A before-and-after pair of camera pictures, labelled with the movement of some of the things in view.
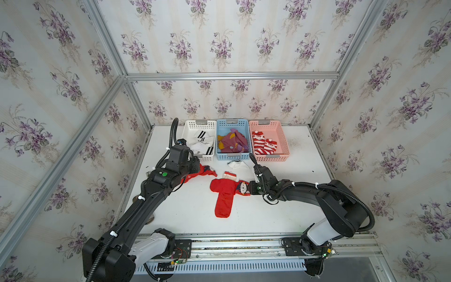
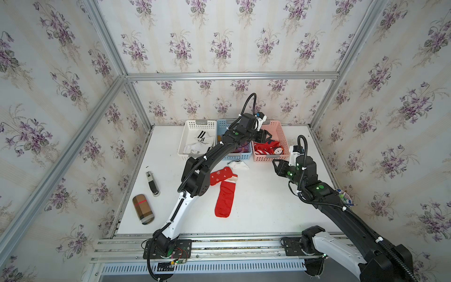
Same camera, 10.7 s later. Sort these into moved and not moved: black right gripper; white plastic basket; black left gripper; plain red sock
Moved: black left gripper; black right gripper
Not moved: white plastic basket; plain red sock
